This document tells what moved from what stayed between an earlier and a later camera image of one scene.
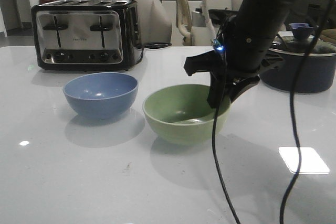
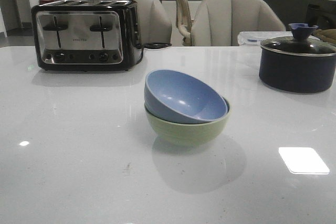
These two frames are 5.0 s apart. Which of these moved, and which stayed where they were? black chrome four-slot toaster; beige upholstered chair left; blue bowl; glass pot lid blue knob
Moved: blue bowl
Stayed: glass pot lid blue knob; beige upholstered chair left; black chrome four-slot toaster
